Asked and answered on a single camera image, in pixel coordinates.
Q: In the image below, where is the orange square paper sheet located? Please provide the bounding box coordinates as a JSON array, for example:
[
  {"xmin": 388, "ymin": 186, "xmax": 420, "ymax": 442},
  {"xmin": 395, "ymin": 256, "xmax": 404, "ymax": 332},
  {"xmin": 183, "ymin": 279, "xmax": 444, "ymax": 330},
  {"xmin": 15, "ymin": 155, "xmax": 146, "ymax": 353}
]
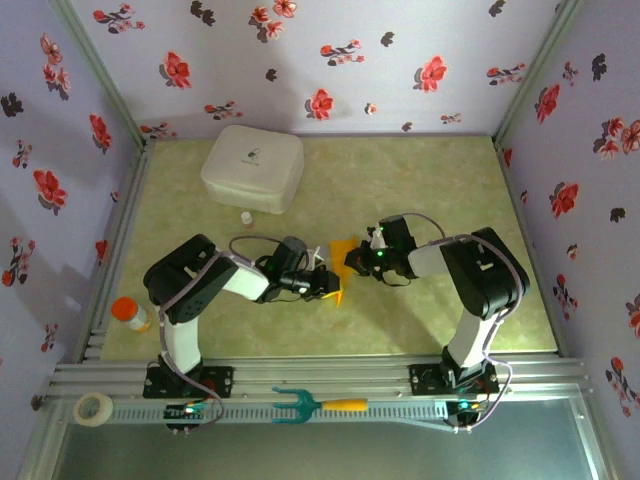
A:
[{"xmin": 322, "ymin": 238, "xmax": 362, "ymax": 307}]

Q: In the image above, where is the white plastic lidded box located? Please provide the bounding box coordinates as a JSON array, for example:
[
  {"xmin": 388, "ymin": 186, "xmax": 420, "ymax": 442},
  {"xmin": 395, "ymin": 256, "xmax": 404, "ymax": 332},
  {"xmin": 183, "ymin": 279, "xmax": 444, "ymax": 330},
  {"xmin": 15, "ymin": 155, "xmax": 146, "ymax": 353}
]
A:
[{"xmin": 200, "ymin": 124, "xmax": 305, "ymax": 215}]

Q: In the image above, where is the orange-capped clear bottle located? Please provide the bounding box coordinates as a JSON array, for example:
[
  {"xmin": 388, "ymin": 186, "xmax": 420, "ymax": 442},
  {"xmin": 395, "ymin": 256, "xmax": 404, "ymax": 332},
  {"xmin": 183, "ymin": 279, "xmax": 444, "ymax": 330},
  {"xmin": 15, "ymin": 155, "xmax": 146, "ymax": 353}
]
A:
[{"xmin": 110, "ymin": 296, "xmax": 152, "ymax": 334}]

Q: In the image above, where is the white tape roll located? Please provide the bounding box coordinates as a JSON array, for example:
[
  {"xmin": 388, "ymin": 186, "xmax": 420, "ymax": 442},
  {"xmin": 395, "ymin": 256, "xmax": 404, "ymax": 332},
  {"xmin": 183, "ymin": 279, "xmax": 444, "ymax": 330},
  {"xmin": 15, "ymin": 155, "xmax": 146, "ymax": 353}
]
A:
[{"xmin": 73, "ymin": 392, "xmax": 112, "ymax": 428}]

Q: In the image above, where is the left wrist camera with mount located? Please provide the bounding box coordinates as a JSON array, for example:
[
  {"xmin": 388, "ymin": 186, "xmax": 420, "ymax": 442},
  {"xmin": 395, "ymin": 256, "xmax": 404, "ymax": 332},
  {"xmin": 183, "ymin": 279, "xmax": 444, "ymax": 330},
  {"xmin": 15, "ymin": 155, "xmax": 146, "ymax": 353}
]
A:
[{"xmin": 303, "ymin": 244, "xmax": 327, "ymax": 271}]

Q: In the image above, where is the aluminium mounting rail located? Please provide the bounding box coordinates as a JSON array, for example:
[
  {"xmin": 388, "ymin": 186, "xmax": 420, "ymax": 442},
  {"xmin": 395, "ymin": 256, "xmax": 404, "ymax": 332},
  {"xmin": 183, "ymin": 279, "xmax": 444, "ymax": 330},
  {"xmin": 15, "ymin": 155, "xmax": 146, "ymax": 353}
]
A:
[{"xmin": 47, "ymin": 354, "xmax": 595, "ymax": 402}]

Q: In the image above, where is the teal rake with yellow handle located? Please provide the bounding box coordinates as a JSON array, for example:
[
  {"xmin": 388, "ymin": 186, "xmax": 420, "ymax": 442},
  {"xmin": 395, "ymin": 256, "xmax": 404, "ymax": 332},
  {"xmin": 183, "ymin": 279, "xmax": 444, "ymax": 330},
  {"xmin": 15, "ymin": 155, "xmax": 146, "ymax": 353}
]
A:
[{"xmin": 271, "ymin": 386, "xmax": 370, "ymax": 426}]

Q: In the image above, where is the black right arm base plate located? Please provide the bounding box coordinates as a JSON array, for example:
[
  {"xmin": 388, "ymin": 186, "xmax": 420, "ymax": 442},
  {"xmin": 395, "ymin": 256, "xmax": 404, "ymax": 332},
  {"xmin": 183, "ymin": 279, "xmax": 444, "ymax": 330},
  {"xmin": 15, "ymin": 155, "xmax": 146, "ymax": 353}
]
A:
[{"xmin": 408, "ymin": 363, "xmax": 501, "ymax": 397}]

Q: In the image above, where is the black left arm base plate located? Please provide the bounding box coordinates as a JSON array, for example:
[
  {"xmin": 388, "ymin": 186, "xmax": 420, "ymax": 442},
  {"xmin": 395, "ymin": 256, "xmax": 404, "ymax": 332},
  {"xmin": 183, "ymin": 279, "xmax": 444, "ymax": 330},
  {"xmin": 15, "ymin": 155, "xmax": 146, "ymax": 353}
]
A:
[{"xmin": 143, "ymin": 364, "xmax": 236, "ymax": 400}]

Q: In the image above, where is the aluminium side rail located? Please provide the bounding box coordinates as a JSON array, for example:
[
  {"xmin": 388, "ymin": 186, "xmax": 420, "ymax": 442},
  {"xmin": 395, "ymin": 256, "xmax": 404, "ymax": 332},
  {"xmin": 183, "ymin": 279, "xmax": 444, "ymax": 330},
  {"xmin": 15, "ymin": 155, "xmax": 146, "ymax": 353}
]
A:
[
  {"xmin": 492, "ymin": 135, "xmax": 569, "ymax": 357},
  {"xmin": 78, "ymin": 138, "xmax": 157, "ymax": 362}
]

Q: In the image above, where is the slotted grey cable duct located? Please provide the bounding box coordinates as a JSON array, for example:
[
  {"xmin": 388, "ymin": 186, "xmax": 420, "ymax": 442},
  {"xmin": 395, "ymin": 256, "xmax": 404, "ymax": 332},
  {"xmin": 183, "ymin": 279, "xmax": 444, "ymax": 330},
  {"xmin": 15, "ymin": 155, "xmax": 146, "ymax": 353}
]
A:
[{"xmin": 69, "ymin": 402, "xmax": 451, "ymax": 427}]

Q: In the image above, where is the grey right arm cable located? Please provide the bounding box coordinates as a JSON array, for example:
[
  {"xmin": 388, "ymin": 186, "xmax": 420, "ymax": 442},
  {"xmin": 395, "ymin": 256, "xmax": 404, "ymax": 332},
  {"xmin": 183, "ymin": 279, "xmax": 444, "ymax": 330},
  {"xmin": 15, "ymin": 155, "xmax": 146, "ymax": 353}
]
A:
[{"xmin": 402, "ymin": 213, "xmax": 531, "ymax": 434}]

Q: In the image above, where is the aluminium corner post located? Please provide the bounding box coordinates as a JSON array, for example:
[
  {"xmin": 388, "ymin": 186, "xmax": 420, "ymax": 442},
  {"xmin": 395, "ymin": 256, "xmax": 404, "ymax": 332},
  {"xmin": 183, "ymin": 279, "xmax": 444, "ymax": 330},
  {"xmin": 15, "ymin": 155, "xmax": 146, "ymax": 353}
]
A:
[
  {"xmin": 491, "ymin": 0, "xmax": 587, "ymax": 147},
  {"xmin": 48, "ymin": 0, "xmax": 157, "ymax": 151}
]

